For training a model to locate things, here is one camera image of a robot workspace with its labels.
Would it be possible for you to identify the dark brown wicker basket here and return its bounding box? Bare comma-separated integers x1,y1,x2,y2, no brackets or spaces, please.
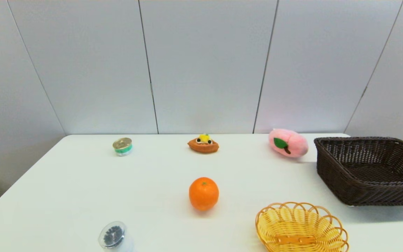
314,136,403,206

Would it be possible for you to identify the yellow woven basket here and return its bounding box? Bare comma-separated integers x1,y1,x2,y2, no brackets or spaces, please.
255,202,349,252

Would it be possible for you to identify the toy fruit tart pastry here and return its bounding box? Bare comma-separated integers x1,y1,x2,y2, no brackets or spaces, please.
188,133,220,154

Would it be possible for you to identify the orange fruit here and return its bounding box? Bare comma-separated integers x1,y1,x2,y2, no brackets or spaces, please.
189,177,219,211

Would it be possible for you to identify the small green tin can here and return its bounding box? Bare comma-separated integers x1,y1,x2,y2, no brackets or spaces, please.
113,137,133,156

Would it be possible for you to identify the pink plush peach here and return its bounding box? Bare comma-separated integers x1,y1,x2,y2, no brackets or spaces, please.
269,128,309,158

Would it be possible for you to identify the clear plastic jar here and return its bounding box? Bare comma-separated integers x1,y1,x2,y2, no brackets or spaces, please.
98,221,134,252

